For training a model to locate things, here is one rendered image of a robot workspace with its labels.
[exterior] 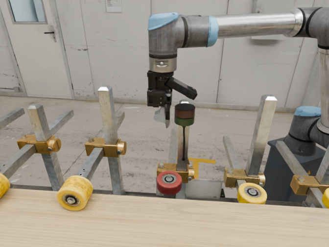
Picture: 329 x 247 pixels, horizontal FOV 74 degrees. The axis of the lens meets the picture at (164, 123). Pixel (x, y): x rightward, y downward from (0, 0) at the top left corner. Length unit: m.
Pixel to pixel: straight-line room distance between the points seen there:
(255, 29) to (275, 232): 0.71
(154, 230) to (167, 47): 0.50
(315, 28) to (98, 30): 2.94
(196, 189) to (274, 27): 0.72
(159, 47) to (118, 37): 2.80
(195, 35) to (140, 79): 2.82
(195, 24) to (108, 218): 0.59
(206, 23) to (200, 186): 0.59
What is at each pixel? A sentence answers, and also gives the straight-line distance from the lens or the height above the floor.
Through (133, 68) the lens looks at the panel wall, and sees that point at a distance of 3.47.
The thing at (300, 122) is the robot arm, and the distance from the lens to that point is 1.49.
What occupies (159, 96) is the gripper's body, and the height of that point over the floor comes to 1.13.
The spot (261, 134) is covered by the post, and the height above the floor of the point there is 1.03.
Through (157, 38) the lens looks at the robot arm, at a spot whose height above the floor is 1.31.
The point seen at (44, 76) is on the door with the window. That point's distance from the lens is 4.23.
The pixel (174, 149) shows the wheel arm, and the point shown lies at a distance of 0.93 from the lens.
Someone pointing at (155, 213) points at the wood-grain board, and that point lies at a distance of 0.63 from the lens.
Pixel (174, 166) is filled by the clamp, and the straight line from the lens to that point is 0.82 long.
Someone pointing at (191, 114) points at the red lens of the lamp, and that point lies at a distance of 0.62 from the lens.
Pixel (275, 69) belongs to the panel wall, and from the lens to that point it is 3.49.
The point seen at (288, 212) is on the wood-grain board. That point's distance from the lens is 0.72.
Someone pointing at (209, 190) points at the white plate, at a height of 0.75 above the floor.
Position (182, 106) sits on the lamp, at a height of 1.14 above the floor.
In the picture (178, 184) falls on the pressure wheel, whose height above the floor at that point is 0.91.
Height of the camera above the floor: 1.39
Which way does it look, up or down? 28 degrees down
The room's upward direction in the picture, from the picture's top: straight up
